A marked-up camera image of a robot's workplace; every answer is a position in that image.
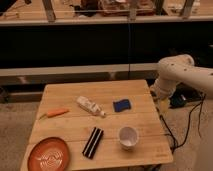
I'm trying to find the yellowish pusher tip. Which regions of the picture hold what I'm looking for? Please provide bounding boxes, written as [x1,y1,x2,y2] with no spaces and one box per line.
[158,99,170,114]

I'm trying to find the white paper cup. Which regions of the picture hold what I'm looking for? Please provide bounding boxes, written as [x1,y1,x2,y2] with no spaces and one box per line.
[118,126,139,150]

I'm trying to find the black striped eraser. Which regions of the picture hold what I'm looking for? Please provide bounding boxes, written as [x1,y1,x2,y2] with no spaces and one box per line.
[82,127,104,159]

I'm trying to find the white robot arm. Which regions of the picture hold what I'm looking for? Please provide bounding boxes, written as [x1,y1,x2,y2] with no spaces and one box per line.
[151,54,213,113]

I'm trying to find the black box on floor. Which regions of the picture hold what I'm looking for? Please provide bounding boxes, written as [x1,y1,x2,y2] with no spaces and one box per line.
[170,95,186,108]

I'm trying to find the white tube bottle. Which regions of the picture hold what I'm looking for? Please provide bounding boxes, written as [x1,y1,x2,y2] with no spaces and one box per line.
[76,96,106,117]

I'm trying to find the orange carrot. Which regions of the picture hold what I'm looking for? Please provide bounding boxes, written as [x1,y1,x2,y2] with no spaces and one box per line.
[39,108,69,119]

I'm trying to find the orange ridged plate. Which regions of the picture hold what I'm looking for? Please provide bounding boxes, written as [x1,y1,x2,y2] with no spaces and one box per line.
[27,137,70,171]

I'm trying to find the black power cable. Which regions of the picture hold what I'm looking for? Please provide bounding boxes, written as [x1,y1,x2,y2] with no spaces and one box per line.
[159,94,207,151]

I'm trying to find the vertical black cable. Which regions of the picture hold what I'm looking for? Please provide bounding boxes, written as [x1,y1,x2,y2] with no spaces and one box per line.
[127,19,132,80]

